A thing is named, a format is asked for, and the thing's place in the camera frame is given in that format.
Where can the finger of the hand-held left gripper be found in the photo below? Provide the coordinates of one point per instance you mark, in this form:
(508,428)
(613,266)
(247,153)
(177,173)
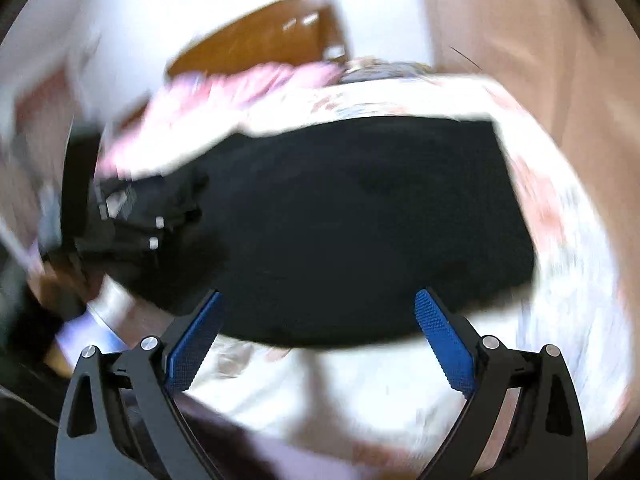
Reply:
(165,230)

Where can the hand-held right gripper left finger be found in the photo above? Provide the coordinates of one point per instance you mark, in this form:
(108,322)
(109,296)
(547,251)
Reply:
(192,345)

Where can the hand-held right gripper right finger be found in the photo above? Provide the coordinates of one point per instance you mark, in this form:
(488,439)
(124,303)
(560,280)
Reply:
(445,342)

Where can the black pants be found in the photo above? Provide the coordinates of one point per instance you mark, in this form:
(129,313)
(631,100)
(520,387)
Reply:
(350,230)

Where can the floral bed sheet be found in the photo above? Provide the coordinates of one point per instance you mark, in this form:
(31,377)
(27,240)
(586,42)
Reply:
(380,390)

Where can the patterned red curtain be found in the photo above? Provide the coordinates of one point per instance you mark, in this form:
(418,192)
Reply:
(42,105)

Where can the pink quilt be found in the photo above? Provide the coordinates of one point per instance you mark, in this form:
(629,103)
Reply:
(210,95)

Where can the wooden headboard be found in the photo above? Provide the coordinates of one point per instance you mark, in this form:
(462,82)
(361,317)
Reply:
(265,40)

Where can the light wooden wardrobe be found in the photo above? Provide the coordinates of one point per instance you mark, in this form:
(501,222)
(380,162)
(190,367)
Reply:
(540,35)

